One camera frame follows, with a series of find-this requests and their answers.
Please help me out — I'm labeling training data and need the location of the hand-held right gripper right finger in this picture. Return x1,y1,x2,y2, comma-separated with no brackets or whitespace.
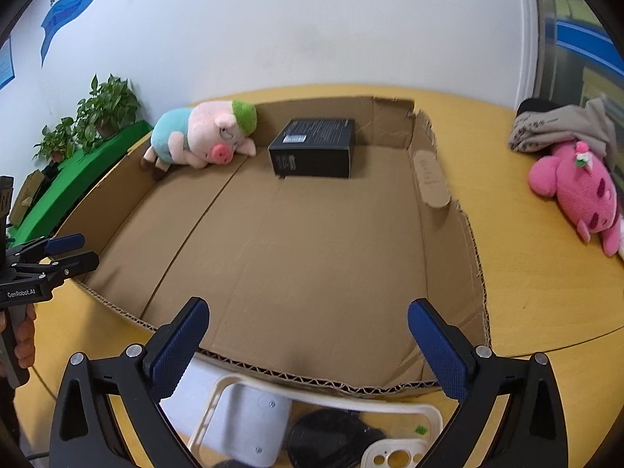
408,298,570,468

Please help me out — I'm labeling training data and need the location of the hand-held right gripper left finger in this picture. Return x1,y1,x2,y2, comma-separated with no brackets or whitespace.
49,296,211,468

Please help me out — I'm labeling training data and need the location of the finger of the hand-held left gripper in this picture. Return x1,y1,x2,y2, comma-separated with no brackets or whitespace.
5,234,86,266
10,251,101,284

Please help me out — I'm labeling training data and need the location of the brown cardboard box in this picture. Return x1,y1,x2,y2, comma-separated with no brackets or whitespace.
46,95,492,398

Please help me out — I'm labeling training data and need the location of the person's left hand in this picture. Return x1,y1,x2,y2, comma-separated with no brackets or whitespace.
14,305,37,366

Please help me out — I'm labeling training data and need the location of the small brown carton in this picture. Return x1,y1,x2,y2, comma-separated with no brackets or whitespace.
10,170,44,227

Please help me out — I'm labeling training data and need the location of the white plastic tray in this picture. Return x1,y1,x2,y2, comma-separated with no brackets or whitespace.
188,374,443,468

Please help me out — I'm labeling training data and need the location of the green potted plant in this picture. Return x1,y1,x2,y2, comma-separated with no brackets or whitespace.
73,74,142,152
33,117,79,163

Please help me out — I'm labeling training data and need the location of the white flat device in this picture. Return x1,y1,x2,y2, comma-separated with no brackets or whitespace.
219,383,293,466

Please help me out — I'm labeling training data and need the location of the beige phone case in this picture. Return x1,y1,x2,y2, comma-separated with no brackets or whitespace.
361,439,430,468

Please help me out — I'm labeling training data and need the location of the black bagged object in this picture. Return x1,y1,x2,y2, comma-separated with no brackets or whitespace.
285,409,386,468

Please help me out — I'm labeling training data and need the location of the pig plush toy green hat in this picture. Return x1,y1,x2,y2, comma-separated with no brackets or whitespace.
140,99,258,181

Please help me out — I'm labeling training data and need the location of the pink plush toy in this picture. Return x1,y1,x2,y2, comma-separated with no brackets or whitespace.
529,140,624,257

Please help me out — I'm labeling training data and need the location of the black rectangular box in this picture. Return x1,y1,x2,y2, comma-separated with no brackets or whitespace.
268,118,356,179

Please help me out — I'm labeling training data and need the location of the grey cloth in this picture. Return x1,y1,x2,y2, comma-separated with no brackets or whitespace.
508,97,620,174

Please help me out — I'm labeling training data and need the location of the black object under cloth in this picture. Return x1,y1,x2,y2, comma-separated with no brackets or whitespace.
516,98,561,117

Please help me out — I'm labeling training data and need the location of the blue sign on glass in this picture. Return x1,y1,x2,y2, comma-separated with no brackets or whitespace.
556,17,624,76

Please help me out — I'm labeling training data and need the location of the small blue wall poster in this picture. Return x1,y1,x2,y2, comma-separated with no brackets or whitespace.
0,36,15,91

